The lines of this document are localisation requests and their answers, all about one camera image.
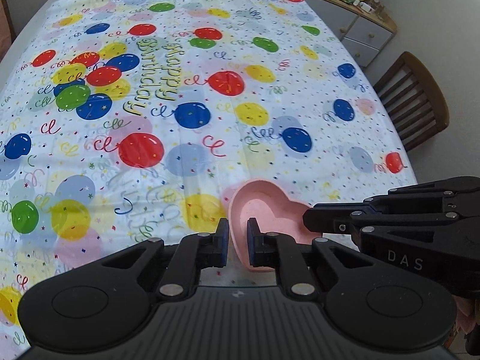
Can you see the right wooden chair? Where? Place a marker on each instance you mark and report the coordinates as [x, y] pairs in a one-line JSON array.
[[413, 100]]

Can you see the white drawer cabinet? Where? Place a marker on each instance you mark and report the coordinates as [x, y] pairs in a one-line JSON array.
[[363, 34]]

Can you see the wooden chair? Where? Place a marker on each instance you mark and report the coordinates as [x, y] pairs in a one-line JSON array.
[[7, 31], [413, 100]]

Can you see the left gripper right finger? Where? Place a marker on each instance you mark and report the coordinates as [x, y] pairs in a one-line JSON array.
[[285, 256]]

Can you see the balloon birthday tablecloth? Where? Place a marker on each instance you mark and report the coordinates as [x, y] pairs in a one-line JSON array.
[[127, 119]]

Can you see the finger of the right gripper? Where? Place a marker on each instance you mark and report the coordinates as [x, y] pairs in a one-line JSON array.
[[333, 218]]

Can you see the pink heart-shaped dish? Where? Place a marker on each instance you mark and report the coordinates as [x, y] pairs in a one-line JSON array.
[[273, 210]]

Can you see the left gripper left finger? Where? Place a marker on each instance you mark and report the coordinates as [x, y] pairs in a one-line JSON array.
[[186, 260]]

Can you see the far left wooden chair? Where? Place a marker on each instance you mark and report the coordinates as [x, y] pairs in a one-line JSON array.
[[7, 31]]

